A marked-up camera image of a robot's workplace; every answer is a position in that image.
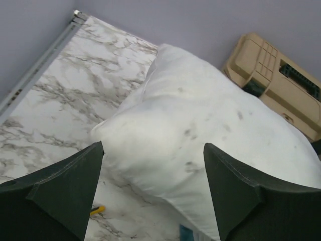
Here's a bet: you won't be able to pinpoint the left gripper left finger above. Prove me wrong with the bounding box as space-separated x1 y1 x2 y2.
1 142 104 240

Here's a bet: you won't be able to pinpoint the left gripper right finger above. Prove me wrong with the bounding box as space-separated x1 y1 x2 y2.
204 143 320 241

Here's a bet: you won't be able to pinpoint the white pillow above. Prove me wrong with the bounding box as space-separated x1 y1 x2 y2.
91 44 320 240

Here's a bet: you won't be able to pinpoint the white pillowcase blue trim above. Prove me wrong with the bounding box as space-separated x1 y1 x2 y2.
179 224 194 241

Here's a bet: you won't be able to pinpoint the tan plastic toolbox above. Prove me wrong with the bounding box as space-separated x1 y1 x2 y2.
222 33 320 142

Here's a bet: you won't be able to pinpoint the yellow handled pliers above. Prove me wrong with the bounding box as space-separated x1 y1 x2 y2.
90 205 106 216

